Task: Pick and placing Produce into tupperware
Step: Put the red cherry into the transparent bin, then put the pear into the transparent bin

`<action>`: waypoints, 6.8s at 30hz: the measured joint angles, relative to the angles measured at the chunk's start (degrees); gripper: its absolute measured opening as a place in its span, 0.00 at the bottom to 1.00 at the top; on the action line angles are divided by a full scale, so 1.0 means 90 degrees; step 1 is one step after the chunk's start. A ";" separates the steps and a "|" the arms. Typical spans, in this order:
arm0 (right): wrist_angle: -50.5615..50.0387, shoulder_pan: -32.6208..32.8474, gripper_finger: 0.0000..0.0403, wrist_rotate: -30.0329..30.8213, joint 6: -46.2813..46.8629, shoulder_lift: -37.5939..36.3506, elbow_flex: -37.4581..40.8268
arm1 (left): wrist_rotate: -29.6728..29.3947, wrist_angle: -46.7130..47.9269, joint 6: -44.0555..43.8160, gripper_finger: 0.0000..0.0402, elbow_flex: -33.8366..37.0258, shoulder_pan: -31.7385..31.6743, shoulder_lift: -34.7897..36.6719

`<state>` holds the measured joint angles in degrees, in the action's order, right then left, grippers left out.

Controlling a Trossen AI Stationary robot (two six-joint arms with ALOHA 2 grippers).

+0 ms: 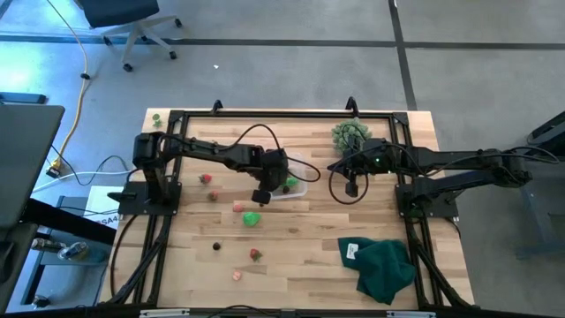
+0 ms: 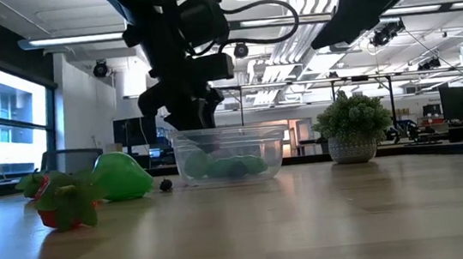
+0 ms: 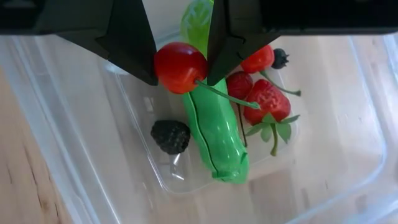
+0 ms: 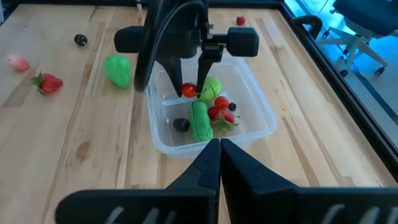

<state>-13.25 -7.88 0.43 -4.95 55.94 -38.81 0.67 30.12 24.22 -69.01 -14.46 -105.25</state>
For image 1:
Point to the green toy pear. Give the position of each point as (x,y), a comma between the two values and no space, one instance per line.
(251,219)

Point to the swivel office chair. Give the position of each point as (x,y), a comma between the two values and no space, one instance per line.
(119,9)

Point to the silver metal bracket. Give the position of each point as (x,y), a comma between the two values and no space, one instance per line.
(164,313)
(410,314)

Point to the clear plastic bottle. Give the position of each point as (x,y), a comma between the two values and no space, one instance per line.
(73,251)
(42,244)

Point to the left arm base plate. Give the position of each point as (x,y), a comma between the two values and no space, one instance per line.
(172,207)

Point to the white printed sheet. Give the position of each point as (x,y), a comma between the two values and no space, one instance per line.
(99,203)

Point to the small green leaf sprig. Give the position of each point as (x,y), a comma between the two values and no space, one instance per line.
(156,118)

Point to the dark green cloth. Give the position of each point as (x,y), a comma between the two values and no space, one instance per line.
(384,269)

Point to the clear plastic tupperware container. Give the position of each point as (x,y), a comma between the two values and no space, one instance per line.
(296,191)

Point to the black aluminium table frame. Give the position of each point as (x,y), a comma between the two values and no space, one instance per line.
(287,114)

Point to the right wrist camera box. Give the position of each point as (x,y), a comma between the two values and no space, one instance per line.
(376,146)

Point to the black caster wheel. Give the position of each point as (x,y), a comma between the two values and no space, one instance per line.
(42,301)

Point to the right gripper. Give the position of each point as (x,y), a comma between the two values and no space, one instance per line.
(377,159)

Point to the red toy strawberry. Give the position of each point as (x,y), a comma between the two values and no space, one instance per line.
(254,254)
(213,195)
(206,178)

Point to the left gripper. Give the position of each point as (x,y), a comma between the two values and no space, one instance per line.
(271,170)

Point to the dark grey desk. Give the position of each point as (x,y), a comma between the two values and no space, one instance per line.
(26,154)

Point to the light green toy lime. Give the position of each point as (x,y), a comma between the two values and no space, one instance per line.
(291,181)

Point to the green grape bunch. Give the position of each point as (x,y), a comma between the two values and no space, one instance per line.
(342,137)

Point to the pink toy peach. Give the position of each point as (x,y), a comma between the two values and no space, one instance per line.
(238,207)
(237,275)

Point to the black toy grape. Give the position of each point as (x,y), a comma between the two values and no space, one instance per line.
(216,246)

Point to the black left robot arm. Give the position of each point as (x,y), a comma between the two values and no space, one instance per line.
(203,152)

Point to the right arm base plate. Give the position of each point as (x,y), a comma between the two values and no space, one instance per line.
(441,207)

